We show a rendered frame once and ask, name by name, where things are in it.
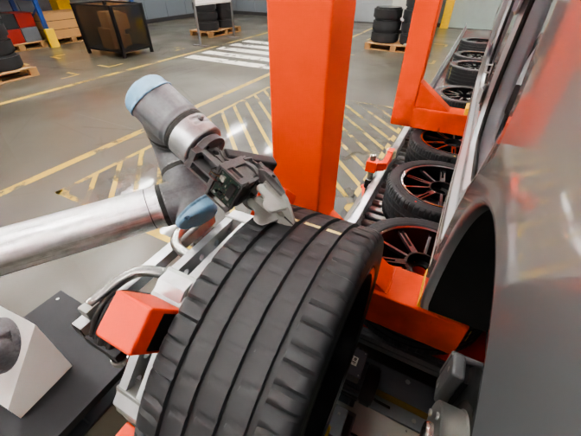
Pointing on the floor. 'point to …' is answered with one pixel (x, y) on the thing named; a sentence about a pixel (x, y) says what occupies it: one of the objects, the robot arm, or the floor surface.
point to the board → (211, 3)
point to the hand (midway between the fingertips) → (290, 218)
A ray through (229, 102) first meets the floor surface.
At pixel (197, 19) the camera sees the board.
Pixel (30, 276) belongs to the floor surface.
